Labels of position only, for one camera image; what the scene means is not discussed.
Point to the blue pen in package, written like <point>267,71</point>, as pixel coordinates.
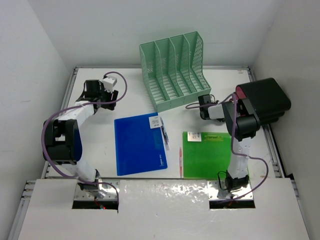
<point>165,134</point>

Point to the white front board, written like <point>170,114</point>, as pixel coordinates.
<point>163,210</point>

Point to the metal base plate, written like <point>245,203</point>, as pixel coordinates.
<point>101,192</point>
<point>217,191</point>

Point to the red pen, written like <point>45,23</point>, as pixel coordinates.
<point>180,163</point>

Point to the green file organizer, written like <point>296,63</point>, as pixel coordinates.
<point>172,70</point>

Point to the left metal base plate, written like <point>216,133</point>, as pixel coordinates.
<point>101,192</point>

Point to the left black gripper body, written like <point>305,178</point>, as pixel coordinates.
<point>104,95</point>

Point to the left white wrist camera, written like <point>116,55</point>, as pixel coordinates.
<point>109,83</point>

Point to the green clip file folder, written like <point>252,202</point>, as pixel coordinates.
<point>204,154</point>

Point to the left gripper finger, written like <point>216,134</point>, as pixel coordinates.
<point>114,95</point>
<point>108,106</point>

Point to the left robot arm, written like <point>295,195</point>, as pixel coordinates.
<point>62,139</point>

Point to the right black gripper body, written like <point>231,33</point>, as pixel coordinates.
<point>201,115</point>

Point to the black pink drawer box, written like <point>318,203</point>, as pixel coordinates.
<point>267,98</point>

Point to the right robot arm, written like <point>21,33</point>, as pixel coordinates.
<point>242,124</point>

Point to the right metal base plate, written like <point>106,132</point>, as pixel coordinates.
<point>217,191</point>

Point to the blue clip file folder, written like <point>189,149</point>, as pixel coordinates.
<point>139,144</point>

